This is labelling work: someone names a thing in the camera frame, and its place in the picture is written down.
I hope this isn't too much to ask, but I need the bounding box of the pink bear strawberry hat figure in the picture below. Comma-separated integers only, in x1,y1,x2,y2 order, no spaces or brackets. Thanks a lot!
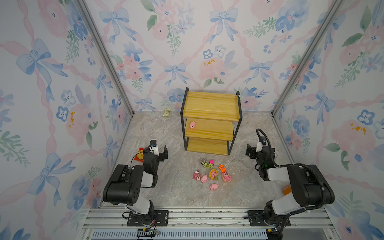
193,170,201,181

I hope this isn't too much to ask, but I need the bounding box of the pink bear yellow flower figure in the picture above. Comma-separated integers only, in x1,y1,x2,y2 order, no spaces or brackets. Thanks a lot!
209,169,218,181

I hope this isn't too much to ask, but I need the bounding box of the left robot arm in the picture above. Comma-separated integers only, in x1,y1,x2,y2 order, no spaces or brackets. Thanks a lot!
103,141,168,227

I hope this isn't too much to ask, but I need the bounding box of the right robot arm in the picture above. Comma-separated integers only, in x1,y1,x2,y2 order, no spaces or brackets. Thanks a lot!
246,142,335,227

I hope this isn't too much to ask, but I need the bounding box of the pink pig on middle shelf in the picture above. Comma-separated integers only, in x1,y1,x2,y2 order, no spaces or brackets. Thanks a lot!
189,121,196,130

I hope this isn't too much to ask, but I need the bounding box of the red yellow snack packet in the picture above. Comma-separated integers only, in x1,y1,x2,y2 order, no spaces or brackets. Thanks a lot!
134,148,144,163

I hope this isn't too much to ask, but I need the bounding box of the orange can right side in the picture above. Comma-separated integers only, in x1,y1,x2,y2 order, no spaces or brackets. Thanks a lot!
283,185,292,196

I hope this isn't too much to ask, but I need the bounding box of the pink bear on round base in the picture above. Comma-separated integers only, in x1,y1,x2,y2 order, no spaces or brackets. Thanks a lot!
222,172,232,183

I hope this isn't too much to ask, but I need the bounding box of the orange toy truck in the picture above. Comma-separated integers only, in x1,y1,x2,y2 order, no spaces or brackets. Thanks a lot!
219,165,227,173

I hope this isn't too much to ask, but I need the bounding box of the green truck pink mixer toy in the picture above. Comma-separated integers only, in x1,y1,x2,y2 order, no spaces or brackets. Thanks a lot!
208,160,215,169

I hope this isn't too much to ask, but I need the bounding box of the red and green toy truck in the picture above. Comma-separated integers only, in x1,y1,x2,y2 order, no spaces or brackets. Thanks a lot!
201,159,208,168

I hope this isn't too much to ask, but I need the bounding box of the pink pig toy upper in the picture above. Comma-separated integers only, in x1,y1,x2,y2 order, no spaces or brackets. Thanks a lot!
201,175,209,183

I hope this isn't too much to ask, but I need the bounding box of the pink pig toy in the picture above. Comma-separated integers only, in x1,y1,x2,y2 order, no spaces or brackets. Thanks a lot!
210,184,219,191
201,175,209,183

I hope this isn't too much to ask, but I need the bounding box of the pink pig toy lower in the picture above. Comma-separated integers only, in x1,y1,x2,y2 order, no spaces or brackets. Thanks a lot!
210,184,219,191

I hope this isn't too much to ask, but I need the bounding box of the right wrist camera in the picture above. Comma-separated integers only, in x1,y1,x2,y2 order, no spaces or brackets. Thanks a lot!
256,137,267,152

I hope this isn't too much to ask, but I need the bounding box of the small green packet by wall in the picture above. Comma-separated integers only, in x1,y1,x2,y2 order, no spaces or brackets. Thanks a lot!
163,109,171,117

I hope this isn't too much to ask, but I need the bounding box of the wooden shelf black metal frame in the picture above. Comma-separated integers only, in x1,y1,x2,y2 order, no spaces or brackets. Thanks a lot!
180,88,243,156

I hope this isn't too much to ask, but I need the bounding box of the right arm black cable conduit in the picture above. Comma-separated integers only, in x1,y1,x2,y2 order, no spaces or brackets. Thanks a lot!
255,128,331,208

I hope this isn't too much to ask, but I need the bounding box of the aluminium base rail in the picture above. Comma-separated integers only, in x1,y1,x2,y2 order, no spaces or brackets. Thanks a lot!
78,206,340,240

